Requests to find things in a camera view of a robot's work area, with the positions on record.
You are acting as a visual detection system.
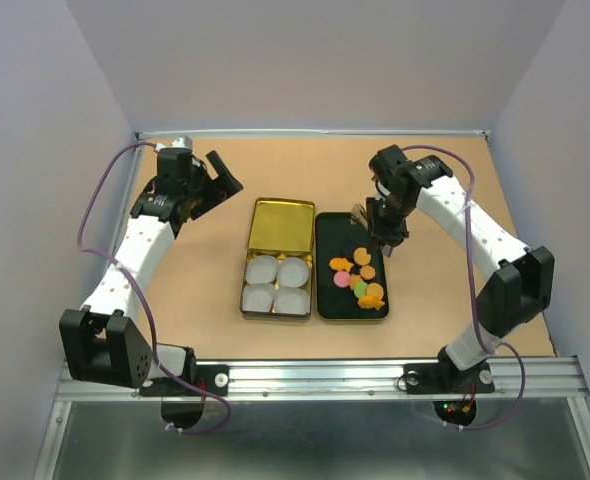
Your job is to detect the gold tin lid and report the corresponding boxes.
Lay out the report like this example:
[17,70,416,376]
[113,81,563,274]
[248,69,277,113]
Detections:
[247,197,315,253]

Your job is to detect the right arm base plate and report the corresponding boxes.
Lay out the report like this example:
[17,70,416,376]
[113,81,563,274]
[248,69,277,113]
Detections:
[401,362,495,395]

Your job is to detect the orange fish cookie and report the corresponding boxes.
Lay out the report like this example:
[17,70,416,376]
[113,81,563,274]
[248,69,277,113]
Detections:
[329,257,354,272]
[358,295,385,311]

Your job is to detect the white paper cup front right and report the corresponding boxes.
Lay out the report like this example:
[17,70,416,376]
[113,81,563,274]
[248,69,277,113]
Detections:
[273,287,310,316]

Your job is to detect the aluminium front rail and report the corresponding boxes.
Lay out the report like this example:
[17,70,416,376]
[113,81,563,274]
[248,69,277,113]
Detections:
[54,355,590,402]

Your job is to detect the orange shell cookie lower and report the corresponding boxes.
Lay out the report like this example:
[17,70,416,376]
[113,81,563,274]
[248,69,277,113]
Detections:
[359,265,376,280]

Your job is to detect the pink round cookie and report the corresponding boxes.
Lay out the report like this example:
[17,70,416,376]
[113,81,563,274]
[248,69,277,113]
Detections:
[333,271,351,288]

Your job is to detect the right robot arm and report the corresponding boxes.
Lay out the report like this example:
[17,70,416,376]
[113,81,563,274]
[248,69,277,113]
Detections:
[366,145,555,390]

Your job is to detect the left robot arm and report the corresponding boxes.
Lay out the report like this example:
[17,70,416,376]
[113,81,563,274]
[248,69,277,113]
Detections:
[59,141,243,394]

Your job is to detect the gold cookie tin base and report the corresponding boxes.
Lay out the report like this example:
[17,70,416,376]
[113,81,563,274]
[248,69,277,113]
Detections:
[239,250,314,322]

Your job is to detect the metal tongs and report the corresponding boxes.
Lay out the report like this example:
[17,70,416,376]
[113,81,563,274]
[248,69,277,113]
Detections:
[350,204,376,254]

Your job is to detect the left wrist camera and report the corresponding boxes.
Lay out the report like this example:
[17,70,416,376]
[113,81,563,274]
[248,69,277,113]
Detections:
[155,135,193,153]

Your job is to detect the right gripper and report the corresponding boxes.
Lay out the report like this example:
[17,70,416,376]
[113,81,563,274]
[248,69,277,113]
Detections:
[364,193,413,255]

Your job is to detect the orange star cookie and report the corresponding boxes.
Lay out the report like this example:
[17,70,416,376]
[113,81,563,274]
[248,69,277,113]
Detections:
[349,274,363,290]

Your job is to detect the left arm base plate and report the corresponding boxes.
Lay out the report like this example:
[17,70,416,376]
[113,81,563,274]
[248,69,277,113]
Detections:
[138,363,231,399]

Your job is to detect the white paper cup back left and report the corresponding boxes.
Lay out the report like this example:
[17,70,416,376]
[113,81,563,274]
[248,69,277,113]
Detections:
[245,255,279,285]

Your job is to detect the white paper cup front left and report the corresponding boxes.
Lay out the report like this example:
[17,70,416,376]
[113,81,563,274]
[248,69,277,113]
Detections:
[242,283,276,313]

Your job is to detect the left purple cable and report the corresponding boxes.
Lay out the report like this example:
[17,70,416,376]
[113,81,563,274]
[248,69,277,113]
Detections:
[77,141,232,436]

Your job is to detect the white paper cup back right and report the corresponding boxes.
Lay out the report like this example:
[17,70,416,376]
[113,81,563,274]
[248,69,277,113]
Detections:
[277,257,309,288]

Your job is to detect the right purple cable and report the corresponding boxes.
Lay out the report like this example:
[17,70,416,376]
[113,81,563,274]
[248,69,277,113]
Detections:
[399,144,526,432]

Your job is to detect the purple cable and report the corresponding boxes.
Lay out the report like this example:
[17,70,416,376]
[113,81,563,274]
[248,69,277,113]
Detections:
[399,144,526,432]
[77,141,232,436]

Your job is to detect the white paper cup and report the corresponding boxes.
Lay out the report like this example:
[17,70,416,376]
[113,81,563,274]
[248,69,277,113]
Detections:
[245,255,279,285]
[273,287,310,316]
[242,283,276,313]
[277,257,309,288]

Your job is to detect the green round cookie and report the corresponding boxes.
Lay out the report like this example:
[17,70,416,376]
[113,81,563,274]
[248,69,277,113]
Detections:
[353,281,369,298]

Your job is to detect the black tray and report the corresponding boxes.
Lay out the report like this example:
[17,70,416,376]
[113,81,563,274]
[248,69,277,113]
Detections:
[315,212,389,322]

